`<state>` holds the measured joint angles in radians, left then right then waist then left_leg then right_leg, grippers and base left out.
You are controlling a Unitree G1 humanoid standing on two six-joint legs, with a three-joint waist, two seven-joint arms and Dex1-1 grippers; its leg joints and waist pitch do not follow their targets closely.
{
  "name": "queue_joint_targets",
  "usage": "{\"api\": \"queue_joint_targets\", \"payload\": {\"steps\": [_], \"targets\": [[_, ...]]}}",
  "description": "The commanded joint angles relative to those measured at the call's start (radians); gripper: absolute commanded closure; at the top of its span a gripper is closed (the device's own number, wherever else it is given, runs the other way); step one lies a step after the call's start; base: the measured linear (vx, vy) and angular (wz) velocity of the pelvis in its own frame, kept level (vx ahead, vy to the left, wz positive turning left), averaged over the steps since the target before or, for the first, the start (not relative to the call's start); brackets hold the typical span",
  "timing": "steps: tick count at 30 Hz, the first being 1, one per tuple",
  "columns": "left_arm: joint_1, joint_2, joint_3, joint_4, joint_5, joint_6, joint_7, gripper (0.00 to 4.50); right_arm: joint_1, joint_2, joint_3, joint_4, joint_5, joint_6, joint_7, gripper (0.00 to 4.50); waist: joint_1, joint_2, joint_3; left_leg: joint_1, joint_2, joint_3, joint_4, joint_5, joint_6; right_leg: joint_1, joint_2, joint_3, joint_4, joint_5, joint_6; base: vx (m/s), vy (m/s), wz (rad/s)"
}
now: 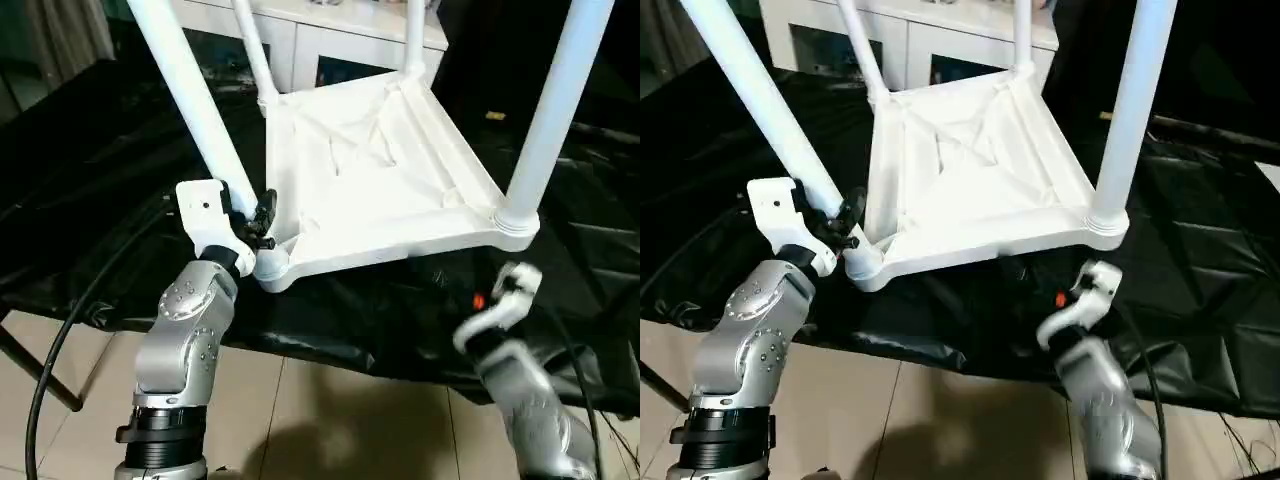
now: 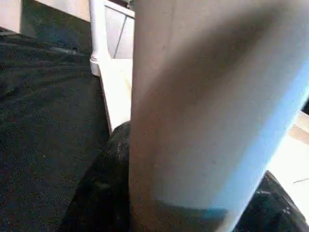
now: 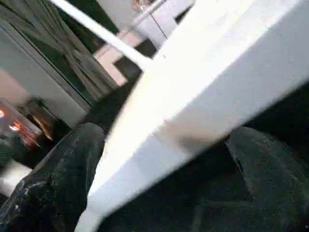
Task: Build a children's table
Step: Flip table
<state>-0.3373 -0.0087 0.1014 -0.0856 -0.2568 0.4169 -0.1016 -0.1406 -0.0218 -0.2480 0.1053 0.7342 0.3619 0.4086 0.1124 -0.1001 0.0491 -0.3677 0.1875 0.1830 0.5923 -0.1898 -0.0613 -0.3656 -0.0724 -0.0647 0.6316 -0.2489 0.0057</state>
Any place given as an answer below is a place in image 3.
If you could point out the black work mat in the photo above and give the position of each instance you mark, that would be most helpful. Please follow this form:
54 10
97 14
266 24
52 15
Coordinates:
203 198

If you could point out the white plastic table top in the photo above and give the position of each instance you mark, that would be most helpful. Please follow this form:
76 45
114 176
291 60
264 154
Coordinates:
217 72

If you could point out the grey curtain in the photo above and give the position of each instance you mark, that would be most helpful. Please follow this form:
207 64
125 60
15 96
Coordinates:
53 43

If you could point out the white glass-door cabinet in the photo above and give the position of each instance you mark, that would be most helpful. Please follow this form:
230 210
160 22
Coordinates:
159 21

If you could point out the white plastic table leg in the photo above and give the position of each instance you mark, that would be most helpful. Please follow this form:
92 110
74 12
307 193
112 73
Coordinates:
101 33

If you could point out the dark stand with orange lights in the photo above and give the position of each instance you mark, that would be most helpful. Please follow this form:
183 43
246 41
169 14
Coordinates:
29 125

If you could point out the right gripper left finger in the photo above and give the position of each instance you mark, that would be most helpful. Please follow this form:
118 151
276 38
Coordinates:
53 188

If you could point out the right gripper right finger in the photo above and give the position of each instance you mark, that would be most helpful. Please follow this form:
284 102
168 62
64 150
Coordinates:
275 183

